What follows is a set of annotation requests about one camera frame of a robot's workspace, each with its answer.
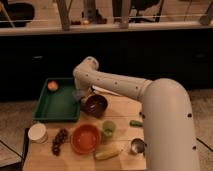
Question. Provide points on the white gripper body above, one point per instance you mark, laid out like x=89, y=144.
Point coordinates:
x=83, y=86

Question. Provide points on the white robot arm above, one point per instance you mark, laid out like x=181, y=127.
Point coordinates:
x=169, y=131

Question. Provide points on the green plastic tray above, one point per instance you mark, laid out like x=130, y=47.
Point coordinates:
x=57, y=106

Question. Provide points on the dark purple bowl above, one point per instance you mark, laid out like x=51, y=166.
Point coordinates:
x=95, y=106

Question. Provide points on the orange fruit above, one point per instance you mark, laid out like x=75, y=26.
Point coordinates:
x=53, y=86

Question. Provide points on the green plastic cup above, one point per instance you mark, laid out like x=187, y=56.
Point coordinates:
x=108, y=128

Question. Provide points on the orange bowl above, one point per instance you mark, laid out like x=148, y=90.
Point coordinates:
x=85, y=138

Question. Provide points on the bunch of dark grapes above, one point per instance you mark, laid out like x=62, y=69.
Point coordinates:
x=59, y=139

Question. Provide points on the yellow corn cob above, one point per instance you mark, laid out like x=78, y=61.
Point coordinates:
x=107, y=153

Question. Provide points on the metal cup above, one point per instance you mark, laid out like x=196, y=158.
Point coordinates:
x=137, y=146

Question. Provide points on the black office chair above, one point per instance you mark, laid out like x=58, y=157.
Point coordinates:
x=20, y=13

